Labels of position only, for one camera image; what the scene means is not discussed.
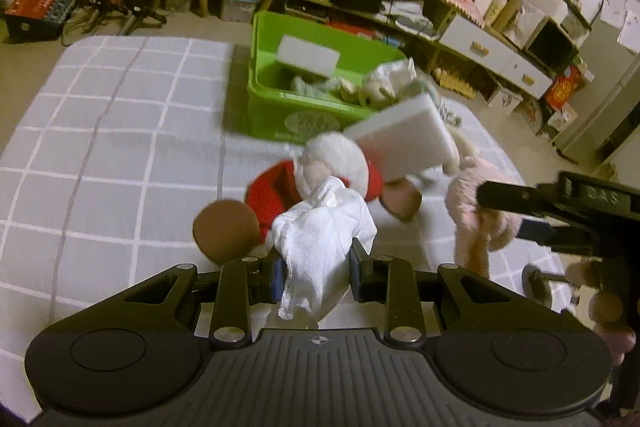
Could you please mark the santa plush toy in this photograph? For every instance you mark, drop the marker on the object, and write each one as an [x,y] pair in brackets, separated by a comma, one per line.
[229,229]

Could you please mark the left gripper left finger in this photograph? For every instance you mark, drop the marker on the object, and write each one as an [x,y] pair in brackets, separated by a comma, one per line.
[243,283]

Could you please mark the egg carton tray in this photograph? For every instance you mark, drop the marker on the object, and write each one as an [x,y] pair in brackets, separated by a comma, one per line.
[451,81]

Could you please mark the pink plush rabbit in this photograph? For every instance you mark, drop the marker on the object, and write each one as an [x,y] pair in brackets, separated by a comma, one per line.
[478,230]

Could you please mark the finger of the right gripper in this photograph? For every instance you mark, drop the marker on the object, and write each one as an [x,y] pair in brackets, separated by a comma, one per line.
[575,215]

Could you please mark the green plastic bin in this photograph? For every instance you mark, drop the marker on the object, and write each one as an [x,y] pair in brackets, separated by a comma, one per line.
[274,111]

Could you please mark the black tripod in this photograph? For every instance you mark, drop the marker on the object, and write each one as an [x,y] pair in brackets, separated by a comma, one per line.
[99,11]

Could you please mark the white sponge block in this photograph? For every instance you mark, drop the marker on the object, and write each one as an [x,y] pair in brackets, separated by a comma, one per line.
[405,138]

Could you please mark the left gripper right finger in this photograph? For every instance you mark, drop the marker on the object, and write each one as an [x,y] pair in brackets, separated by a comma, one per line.
[391,282]

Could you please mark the red black box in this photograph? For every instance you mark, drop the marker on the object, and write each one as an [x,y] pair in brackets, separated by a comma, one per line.
[38,20]

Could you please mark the checkered dress rabbit doll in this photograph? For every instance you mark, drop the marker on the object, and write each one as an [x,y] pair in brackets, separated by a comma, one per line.
[386,85]

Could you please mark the long tv cabinet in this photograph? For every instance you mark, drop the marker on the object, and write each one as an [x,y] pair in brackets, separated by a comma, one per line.
[451,32]

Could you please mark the pink stained sponge block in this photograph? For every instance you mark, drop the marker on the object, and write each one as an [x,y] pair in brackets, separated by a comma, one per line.
[307,59]

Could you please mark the white cloth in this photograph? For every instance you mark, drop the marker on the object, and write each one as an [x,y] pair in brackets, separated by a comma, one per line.
[314,238]

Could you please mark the grey checkered blanket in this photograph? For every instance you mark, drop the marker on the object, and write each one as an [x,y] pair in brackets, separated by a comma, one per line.
[126,142]

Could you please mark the black microwave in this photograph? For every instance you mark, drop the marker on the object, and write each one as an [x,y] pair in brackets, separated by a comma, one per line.
[549,45]

